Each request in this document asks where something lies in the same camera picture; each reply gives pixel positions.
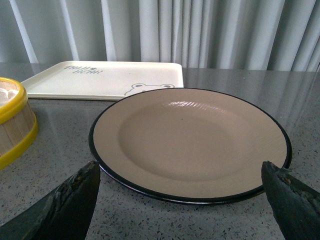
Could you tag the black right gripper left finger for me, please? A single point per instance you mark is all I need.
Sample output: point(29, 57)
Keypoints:
point(63, 214)

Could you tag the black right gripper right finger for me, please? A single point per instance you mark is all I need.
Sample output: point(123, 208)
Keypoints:
point(295, 205)

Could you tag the beige plate with black rim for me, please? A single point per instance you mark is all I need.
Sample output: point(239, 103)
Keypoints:
point(188, 145)

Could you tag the cream bear tray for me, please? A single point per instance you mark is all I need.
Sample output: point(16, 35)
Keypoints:
point(102, 80)

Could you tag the wooden steamer with yellow rims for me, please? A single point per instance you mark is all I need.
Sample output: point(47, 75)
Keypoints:
point(18, 126)

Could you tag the white steamer liner cloth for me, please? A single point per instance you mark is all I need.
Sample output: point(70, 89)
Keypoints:
point(8, 91)

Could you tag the grey pleated curtain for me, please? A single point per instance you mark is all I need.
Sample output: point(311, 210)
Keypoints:
point(278, 35)

